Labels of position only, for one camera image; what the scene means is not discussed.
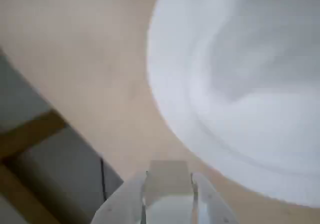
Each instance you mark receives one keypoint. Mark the wooden lattice partition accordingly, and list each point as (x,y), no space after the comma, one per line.
(30,129)

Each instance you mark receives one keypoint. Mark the white cube block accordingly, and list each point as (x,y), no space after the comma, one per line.
(170,179)

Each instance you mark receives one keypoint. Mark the white paper plate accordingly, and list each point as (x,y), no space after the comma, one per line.
(237,59)

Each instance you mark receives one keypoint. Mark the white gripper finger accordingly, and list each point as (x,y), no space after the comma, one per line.
(122,204)
(212,206)

